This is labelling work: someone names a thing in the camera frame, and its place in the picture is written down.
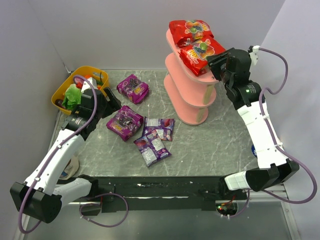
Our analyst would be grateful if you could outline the purple candy bag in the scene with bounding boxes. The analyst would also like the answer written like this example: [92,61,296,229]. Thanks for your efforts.
[106,105,144,142]
[116,74,150,105]

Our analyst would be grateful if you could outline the red candy bag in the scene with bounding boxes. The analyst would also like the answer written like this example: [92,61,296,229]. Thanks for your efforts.
[179,36,226,77]
[168,19,214,48]

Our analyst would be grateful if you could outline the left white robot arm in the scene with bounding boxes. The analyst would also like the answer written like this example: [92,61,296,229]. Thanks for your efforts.
[10,87,121,224]

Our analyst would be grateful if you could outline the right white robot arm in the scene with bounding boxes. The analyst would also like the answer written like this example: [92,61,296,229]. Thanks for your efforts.
[207,48,300,192]

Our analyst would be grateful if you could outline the pink three-tier shelf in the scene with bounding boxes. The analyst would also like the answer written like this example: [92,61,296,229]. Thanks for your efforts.
[163,30,218,125]

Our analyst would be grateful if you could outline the toy green lettuce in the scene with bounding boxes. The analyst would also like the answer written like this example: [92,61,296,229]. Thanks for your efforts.
[61,83,82,111]

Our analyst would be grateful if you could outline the yellow plastic basket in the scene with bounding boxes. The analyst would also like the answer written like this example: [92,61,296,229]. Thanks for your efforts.
[51,66,110,116]

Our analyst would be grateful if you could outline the small purple packet lower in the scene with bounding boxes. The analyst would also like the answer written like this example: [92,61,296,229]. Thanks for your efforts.
[134,138,172,167]

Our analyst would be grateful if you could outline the small purple packet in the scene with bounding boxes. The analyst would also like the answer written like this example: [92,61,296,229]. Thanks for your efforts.
[134,138,172,167]
[142,116,175,141]

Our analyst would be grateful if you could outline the small purple packet upper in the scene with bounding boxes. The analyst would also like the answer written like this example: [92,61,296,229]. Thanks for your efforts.
[142,116,175,141]

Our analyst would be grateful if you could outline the white toilet paper roll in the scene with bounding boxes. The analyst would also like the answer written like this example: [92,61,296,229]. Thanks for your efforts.
[251,145,257,158]

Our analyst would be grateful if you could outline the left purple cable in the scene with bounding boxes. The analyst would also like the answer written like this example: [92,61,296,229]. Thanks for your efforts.
[17,74,98,235]

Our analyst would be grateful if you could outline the purple cable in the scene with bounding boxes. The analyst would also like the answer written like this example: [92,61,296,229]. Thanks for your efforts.
[17,74,98,235]
[228,47,318,221]

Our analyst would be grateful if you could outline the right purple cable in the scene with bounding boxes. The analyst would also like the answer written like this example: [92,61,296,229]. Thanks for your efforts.
[228,47,318,221]

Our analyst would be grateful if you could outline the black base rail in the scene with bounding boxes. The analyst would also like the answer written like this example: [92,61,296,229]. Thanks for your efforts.
[75,176,253,213]

